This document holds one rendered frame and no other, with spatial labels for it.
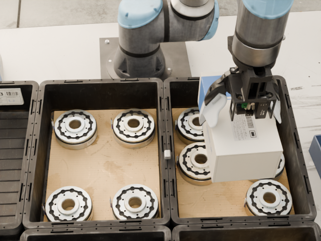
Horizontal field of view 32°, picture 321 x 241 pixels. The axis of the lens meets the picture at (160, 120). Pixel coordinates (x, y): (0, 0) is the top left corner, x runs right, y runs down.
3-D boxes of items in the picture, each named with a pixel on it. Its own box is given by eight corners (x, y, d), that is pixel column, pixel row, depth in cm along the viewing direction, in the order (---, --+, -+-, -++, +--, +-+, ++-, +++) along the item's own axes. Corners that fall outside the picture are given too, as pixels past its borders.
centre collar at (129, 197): (125, 193, 126) (125, 191, 125) (147, 194, 126) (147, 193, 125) (123, 213, 123) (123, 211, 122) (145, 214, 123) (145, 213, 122)
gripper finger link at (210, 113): (191, 139, 102) (224, 111, 97) (187, 113, 106) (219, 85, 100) (204, 143, 104) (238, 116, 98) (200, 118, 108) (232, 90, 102)
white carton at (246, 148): (197, 101, 119) (200, 71, 111) (253, 97, 119) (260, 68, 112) (212, 182, 106) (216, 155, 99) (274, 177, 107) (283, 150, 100)
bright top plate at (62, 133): (58, 110, 141) (57, 108, 140) (98, 111, 141) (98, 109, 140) (51, 142, 135) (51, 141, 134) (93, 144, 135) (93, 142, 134)
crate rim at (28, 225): (41, 86, 139) (39, 80, 137) (162, 83, 140) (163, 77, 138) (23, 234, 114) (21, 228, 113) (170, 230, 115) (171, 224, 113)
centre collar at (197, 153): (189, 151, 133) (190, 149, 133) (210, 151, 133) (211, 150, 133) (190, 168, 130) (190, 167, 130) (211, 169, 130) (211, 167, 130)
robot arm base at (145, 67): (112, 50, 169) (110, 24, 162) (161, 47, 171) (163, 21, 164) (115, 85, 160) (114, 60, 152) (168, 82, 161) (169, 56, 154)
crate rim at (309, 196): (163, 83, 140) (163, 77, 138) (283, 81, 141) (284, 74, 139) (171, 230, 115) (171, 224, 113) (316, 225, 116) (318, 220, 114)
